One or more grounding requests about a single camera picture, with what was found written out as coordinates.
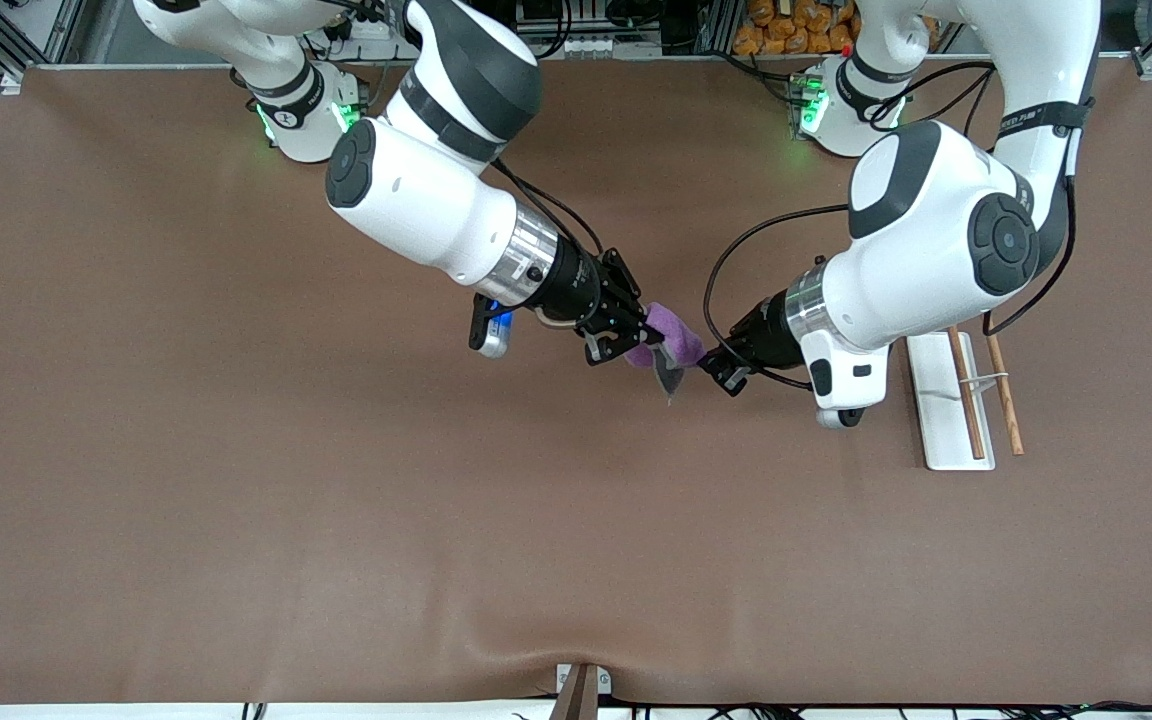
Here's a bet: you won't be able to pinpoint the orange snack bags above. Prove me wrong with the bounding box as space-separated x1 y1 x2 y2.
733 0 862 57

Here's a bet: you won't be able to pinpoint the purple towel with grey back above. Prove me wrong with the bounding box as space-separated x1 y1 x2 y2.
624 303 708 406

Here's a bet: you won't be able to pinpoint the grey table clamp bracket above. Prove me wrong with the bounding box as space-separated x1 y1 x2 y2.
548 662 613 720

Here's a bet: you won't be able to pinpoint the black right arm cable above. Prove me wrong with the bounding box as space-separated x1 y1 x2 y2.
489 158 609 259

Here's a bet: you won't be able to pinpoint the white power strip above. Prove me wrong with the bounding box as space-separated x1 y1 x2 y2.
306 0 412 62
551 35 663 60

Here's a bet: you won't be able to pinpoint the white rack with wooden rods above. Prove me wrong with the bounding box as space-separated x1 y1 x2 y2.
906 325 1025 472

